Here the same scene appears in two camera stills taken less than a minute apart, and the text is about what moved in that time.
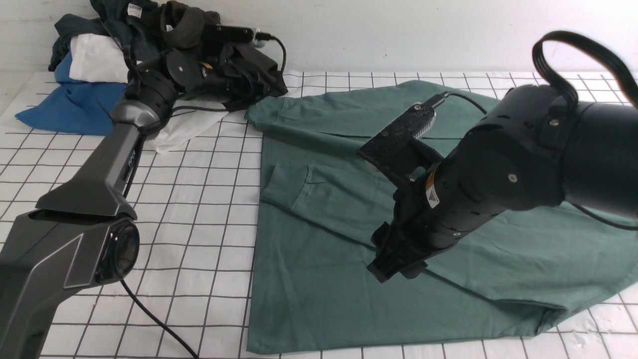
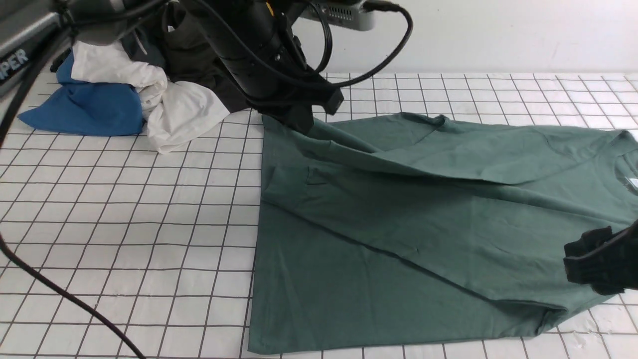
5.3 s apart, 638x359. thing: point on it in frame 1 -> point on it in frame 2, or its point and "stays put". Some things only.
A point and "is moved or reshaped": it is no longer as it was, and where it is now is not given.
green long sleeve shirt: x=320 y=206 is moved or reshaped
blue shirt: x=76 y=105 stays put
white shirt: x=98 y=58 stays put
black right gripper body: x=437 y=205 -> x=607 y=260
